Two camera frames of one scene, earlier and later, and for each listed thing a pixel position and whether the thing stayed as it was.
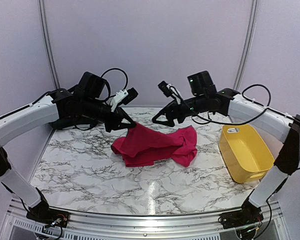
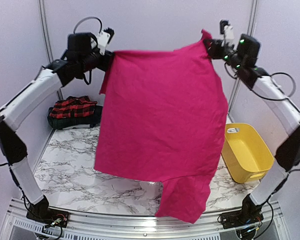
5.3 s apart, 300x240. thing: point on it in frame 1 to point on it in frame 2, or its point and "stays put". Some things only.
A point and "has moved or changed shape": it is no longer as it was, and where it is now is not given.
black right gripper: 167,110 to 213,52
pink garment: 144,144 has moved or changed shape
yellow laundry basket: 244,155 stays put
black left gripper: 115,123 to 105,65
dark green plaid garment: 63,123 stays put
